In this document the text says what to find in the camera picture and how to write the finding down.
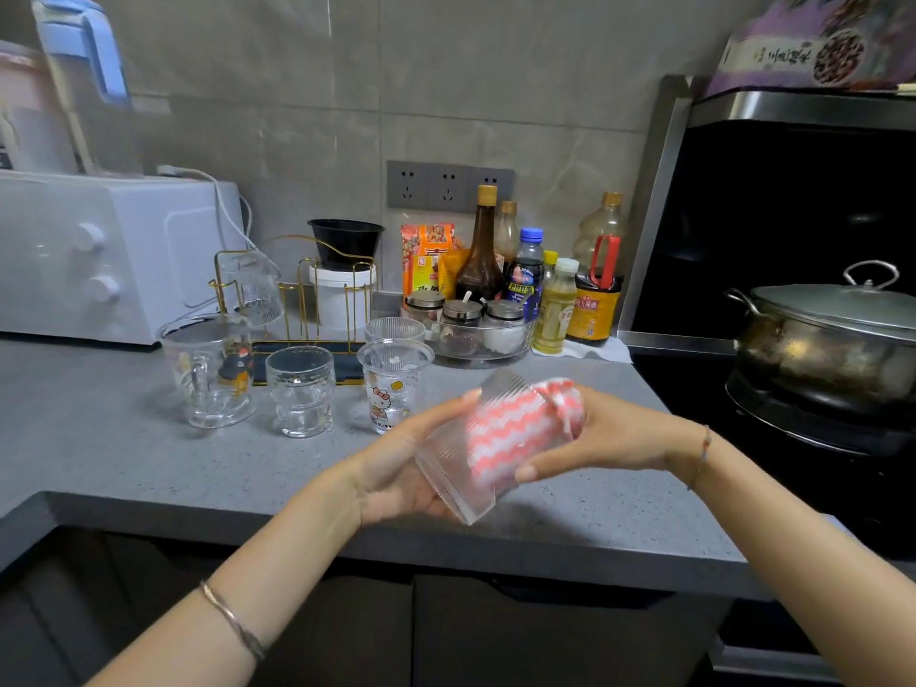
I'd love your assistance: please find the gold wire cup rack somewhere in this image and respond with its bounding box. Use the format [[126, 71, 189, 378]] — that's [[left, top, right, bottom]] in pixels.
[[209, 235, 381, 387]]

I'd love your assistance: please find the dark bottle blue cap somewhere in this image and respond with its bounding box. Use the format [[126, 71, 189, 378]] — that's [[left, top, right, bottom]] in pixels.
[[505, 227, 547, 323]]

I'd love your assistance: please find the small ribbed clear glass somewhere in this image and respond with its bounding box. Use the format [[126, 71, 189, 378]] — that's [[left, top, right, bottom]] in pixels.
[[363, 316, 427, 346]]

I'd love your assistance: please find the person's right hand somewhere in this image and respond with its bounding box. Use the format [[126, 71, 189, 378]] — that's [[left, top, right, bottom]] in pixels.
[[514, 384, 714, 488]]

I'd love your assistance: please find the person's left hand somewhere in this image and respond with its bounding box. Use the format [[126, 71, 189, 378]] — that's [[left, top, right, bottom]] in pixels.
[[343, 387, 485, 527]]

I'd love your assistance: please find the clear jug blue lid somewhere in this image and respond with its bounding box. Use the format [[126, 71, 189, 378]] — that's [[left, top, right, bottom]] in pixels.
[[28, 0, 144, 177]]

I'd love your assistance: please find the person's left forearm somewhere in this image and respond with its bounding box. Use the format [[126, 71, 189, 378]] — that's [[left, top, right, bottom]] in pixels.
[[85, 464, 363, 687]]

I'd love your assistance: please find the clear round condiment tray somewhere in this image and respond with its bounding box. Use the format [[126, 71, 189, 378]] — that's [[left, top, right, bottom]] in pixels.
[[400, 310, 536, 363]]

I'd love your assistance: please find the large bottle red handle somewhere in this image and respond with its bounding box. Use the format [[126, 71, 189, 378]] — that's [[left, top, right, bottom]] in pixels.
[[565, 192, 628, 344]]

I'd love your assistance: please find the stainless steel pot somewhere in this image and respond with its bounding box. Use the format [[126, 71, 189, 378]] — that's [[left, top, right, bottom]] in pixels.
[[723, 286, 916, 416]]

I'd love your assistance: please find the clear bottle brown cap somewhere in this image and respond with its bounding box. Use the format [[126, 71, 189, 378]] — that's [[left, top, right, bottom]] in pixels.
[[493, 200, 521, 262]]

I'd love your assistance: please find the embossed ribbed clear glass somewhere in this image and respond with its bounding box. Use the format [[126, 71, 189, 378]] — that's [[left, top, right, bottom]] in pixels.
[[414, 369, 585, 527]]

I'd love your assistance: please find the penguin print glass mug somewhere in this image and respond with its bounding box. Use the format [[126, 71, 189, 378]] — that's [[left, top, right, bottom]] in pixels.
[[156, 314, 257, 430]]

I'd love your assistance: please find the steel pot lid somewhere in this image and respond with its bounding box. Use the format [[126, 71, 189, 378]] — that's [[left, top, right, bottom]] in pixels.
[[747, 260, 916, 343]]

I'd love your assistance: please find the white plastic bucket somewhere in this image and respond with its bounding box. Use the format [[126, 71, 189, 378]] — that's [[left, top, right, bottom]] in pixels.
[[308, 262, 379, 343]]

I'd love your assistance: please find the yellow liquid bottle white cap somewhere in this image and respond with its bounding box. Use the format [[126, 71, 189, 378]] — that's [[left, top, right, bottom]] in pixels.
[[531, 257, 581, 356]]

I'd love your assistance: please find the tall ribbed clear glass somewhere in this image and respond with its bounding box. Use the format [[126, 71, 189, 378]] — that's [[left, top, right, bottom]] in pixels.
[[214, 249, 285, 328]]

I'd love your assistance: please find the orange seasoning packet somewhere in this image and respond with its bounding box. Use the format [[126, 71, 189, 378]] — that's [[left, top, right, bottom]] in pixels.
[[400, 222, 459, 300]]

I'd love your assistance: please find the clear container pink lid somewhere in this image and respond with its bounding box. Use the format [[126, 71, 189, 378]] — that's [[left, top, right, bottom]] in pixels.
[[0, 40, 80, 174]]

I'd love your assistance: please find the short textured glass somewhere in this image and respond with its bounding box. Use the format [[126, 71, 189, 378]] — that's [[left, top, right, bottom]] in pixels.
[[265, 344, 336, 440]]

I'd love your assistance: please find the person's right forearm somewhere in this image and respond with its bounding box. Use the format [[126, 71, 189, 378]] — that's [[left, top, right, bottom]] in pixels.
[[669, 421, 916, 687]]

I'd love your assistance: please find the purple food packet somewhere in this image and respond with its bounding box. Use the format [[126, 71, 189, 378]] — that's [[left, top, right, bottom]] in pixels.
[[704, 0, 916, 99]]

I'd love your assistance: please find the dark brown glass bottle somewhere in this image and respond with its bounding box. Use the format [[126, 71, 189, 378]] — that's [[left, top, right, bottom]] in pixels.
[[455, 183, 507, 303]]

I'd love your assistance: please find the white power cable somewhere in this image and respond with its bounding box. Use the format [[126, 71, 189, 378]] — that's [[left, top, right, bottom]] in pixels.
[[156, 163, 259, 251]]

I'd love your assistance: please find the grey wall socket panel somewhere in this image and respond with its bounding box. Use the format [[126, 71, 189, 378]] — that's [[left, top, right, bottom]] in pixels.
[[385, 160, 516, 214]]

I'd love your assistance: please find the white paper towel sheet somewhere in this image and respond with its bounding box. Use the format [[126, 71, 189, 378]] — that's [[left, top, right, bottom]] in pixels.
[[532, 338, 634, 364]]

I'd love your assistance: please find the cartoon cat print glass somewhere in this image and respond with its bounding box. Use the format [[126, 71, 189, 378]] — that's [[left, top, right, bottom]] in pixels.
[[356, 339, 436, 435]]

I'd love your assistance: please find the pink striped cloth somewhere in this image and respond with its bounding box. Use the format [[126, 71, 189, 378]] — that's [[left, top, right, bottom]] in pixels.
[[465, 377, 587, 491]]

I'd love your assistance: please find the thin string bracelet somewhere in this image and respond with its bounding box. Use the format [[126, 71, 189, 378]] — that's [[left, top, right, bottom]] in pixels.
[[688, 424, 714, 491]]

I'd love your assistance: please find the yellow seasoning pouch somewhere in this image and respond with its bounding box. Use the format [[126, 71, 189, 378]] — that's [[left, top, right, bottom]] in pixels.
[[437, 248, 470, 302]]

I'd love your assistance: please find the silver bracelet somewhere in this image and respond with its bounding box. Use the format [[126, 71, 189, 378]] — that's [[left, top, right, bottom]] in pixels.
[[198, 578, 267, 663]]

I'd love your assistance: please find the white microwave oven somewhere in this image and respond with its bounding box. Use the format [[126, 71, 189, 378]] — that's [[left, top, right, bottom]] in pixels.
[[0, 171, 248, 346]]

